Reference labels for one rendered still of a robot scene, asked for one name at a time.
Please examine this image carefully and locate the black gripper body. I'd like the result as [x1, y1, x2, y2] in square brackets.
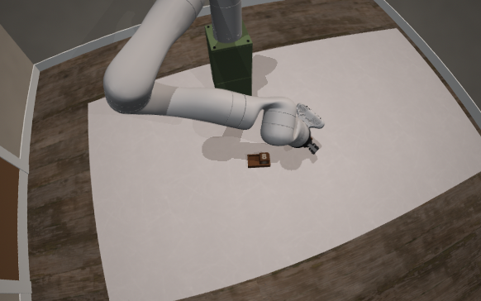
[294, 128, 312, 148]

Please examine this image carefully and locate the brown wooden tray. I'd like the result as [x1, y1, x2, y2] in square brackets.
[247, 154, 270, 168]

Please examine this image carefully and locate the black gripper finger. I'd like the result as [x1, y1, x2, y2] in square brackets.
[308, 143, 319, 154]

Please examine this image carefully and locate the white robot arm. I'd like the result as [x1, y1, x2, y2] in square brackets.
[103, 0, 325, 147]

